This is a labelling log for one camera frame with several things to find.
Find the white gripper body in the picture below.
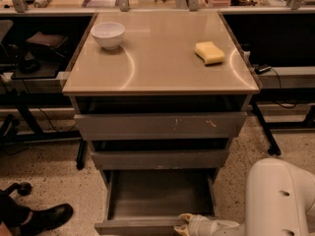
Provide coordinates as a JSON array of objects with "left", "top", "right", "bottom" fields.
[{"left": 186, "top": 214, "right": 240, "bottom": 236}]

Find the grey drawer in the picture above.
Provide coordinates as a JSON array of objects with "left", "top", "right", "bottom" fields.
[
  {"left": 91, "top": 149, "right": 228, "bottom": 170},
  {"left": 94, "top": 169, "right": 218, "bottom": 236},
  {"left": 75, "top": 112, "right": 247, "bottom": 141}
]

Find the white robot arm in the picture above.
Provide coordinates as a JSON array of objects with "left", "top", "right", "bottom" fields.
[{"left": 174, "top": 158, "right": 315, "bottom": 236}]

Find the grey drawer cabinet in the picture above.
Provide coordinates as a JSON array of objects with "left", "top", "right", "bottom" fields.
[{"left": 61, "top": 9, "right": 262, "bottom": 182}]

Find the black leather shoe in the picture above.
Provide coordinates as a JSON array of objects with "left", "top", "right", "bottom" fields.
[{"left": 20, "top": 204, "right": 74, "bottom": 236}]

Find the black power adapter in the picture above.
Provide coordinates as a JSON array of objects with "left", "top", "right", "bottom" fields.
[{"left": 254, "top": 64, "right": 272, "bottom": 75}]

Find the yellow sponge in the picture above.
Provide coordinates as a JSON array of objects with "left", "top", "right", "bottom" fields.
[{"left": 195, "top": 41, "right": 224, "bottom": 65}]

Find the black chair caster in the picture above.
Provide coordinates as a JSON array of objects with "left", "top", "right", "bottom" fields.
[{"left": 6, "top": 182, "right": 32, "bottom": 196}]

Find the white ceramic bowl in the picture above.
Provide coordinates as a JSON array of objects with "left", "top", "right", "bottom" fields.
[{"left": 91, "top": 22, "right": 125, "bottom": 49}]

